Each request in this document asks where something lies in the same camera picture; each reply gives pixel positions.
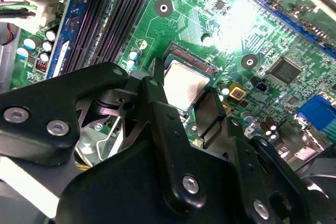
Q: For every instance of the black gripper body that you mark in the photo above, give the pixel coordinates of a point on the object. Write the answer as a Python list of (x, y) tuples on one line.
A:
[(118, 195)]

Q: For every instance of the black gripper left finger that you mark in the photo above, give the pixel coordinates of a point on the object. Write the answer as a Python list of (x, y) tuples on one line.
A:
[(39, 140)]

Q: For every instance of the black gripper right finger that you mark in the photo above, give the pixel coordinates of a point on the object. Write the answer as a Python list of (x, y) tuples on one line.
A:
[(210, 119)]

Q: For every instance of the CPU with silver top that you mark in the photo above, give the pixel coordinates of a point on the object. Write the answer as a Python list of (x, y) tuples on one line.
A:
[(183, 82)]

